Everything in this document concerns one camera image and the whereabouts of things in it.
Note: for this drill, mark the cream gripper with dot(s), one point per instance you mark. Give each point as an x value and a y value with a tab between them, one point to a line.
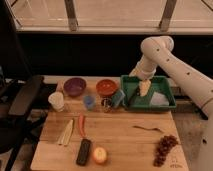
144	87

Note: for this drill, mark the black eraser block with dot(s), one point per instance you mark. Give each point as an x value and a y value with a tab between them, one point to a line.
83	152

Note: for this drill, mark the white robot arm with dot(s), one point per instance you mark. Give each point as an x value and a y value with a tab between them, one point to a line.
156	51

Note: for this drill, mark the blue plastic cup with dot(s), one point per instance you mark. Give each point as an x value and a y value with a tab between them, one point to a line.
89	102

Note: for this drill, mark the white plastic cup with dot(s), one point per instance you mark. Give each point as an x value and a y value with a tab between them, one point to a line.
56	99

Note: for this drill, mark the dark spoon in tray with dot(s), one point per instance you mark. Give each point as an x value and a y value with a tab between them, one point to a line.
133	95

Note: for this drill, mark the white cloth in tray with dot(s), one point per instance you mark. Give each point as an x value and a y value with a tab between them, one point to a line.
159	99

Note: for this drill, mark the green plastic tray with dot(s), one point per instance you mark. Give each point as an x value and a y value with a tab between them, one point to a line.
142	103

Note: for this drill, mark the orange bowl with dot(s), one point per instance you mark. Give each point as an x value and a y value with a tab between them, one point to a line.
106	87

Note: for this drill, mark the bunch of red grapes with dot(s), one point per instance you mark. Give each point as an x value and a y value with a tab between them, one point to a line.
163	148

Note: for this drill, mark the purple bowl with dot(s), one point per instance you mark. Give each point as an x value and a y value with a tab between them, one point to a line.
74	86

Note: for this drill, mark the red chili pepper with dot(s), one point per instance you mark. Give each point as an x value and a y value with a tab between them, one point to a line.
81	120

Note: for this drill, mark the yellow apple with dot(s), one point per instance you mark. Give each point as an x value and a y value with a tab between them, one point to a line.
100	155

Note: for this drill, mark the black office chair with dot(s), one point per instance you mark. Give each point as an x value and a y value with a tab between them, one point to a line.
19	89

